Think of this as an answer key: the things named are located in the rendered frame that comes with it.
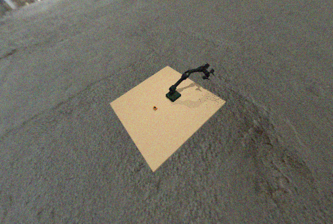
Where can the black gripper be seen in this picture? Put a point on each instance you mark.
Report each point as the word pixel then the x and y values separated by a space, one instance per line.
pixel 207 73

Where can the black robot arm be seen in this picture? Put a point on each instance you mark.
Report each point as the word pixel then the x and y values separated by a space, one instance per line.
pixel 185 76

